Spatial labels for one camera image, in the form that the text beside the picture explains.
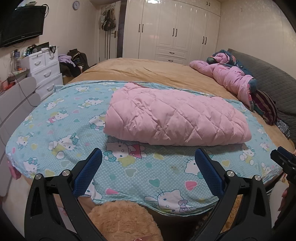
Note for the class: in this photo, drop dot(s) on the pink quilted jacket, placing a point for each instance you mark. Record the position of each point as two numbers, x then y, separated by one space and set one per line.
173 118

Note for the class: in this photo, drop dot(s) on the hanging bags on door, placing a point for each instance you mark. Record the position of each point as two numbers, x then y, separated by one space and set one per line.
109 20

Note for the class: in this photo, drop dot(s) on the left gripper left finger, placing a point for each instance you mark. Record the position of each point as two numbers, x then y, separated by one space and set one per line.
42 218

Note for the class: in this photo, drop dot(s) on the white drawer chest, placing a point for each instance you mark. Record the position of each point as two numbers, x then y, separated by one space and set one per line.
45 68

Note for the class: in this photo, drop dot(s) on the grey quilted headboard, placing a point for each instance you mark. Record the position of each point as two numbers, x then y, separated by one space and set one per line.
279 85

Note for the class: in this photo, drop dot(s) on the tan bed cover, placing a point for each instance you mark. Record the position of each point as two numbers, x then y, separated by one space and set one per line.
115 73

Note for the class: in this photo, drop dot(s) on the dark striped blanket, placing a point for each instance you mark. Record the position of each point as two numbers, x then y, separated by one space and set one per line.
265 107

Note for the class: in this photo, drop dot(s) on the pink crumpled quilt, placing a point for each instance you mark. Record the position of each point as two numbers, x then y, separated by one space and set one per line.
228 72

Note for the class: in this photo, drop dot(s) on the white glossy wardrobe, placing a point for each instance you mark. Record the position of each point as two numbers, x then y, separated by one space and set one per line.
171 31

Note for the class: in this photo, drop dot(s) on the dark bag on chair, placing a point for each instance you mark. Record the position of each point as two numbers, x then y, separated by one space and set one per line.
80 61

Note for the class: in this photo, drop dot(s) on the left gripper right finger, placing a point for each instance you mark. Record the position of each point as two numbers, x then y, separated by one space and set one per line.
242 211

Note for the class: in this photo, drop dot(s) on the Hello Kitty blue sheet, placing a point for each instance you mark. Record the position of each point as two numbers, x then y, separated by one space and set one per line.
68 126

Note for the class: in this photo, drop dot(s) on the black wall television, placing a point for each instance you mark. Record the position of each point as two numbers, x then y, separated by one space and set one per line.
26 22

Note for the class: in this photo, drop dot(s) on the purple clothes pile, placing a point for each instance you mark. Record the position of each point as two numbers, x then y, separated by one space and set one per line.
65 59

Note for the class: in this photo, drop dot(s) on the purple wall clock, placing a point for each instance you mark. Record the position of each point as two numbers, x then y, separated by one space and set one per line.
76 5

